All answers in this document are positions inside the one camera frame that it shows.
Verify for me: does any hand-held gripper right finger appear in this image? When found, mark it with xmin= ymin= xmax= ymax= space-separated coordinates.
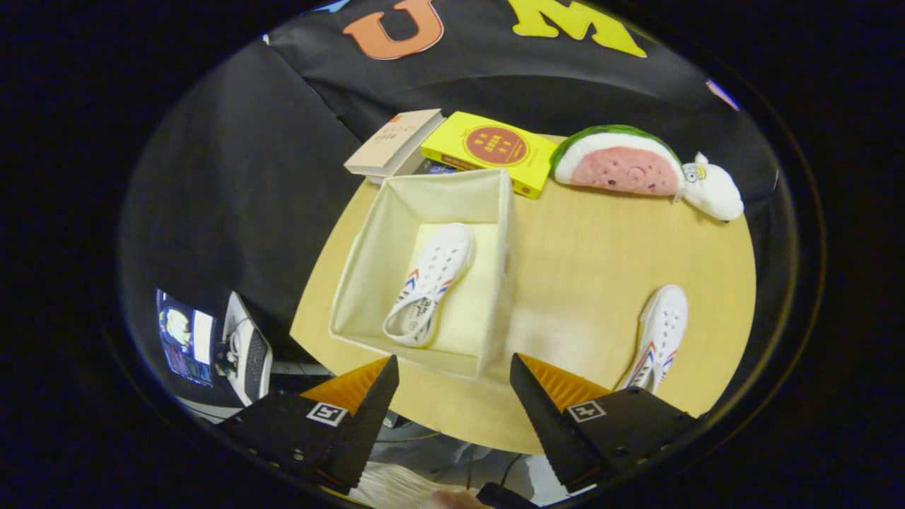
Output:
xmin=508 ymin=352 xmax=702 ymax=495

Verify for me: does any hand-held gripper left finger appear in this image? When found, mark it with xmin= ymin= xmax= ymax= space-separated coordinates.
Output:
xmin=214 ymin=354 xmax=400 ymax=495

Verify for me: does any cream fabric storage box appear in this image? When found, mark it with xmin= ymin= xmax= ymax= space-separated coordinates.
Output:
xmin=329 ymin=168 xmax=515 ymax=380

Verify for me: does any white canvas shoe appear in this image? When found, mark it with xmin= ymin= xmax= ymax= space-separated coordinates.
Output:
xmin=621 ymin=284 xmax=689 ymax=394
xmin=382 ymin=223 xmax=474 ymax=349

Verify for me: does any person's white ribbed clothing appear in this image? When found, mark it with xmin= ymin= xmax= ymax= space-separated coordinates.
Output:
xmin=350 ymin=461 xmax=481 ymax=509

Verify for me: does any white laptop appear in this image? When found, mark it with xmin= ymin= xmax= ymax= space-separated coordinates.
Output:
xmin=156 ymin=288 xmax=274 ymax=408

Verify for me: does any watermelon slice plush toy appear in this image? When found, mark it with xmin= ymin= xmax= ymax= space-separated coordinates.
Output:
xmin=549 ymin=124 xmax=685 ymax=197

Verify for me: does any beige book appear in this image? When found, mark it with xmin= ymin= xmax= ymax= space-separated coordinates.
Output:
xmin=344 ymin=108 xmax=446 ymax=177

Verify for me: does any white plush toy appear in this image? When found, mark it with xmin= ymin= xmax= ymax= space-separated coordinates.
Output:
xmin=675 ymin=152 xmax=745 ymax=222

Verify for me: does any yellow book with red circle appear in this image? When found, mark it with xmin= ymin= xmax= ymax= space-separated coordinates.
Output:
xmin=421 ymin=111 xmax=559 ymax=199

